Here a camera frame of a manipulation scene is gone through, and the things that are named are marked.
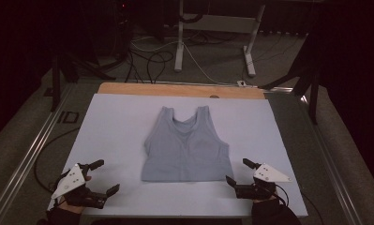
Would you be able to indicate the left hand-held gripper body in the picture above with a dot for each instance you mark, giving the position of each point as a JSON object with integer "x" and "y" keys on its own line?
{"x": 70, "y": 181}

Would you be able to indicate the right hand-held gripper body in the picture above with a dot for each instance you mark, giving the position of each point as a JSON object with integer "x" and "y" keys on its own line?
{"x": 262, "y": 184}

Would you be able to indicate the grey tank top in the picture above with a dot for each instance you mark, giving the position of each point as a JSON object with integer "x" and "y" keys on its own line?
{"x": 184, "y": 150}

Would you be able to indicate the person's right hand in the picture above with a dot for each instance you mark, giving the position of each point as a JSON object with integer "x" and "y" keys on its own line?
{"x": 266, "y": 200}

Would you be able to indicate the person's left hand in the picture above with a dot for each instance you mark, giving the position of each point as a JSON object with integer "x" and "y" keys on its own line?
{"x": 73, "y": 208}

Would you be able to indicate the pale blue table mat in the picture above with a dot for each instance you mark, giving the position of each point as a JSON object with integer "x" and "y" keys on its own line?
{"x": 112, "y": 131}

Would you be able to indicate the white power plug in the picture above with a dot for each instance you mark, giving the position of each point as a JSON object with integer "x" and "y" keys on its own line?
{"x": 241, "y": 83}

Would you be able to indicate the black metal stand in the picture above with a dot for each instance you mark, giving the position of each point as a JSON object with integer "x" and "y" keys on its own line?
{"x": 56, "y": 84}
{"x": 313, "y": 100}

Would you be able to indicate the dark equipment with red light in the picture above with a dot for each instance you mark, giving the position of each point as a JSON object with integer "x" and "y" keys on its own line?
{"x": 123, "y": 28}

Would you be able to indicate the aluminium floor rail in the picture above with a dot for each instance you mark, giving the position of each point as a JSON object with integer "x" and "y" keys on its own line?
{"x": 331, "y": 175}
{"x": 25, "y": 162}

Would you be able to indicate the black rectangular floor frame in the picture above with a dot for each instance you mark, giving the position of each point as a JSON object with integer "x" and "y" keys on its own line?
{"x": 68, "y": 117}

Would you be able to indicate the white metal desk frame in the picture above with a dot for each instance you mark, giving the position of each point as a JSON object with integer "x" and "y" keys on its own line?
{"x": 219, "y": 24}

